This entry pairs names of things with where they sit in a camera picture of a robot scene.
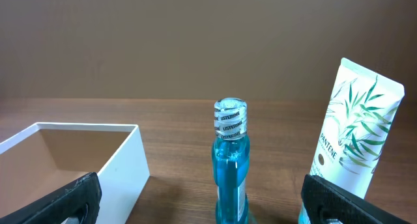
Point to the blue Listerine mouthwash bottle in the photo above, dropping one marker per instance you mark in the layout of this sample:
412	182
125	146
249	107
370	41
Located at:
231	160

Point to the white cardboard box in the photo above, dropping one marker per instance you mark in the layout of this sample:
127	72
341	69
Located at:
48	155

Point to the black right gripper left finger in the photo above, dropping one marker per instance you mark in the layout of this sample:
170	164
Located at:
76	202

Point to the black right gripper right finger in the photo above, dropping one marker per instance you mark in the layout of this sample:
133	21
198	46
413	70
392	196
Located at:
326	202

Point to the white Pantene tube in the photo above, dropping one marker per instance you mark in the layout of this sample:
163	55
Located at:
358	119

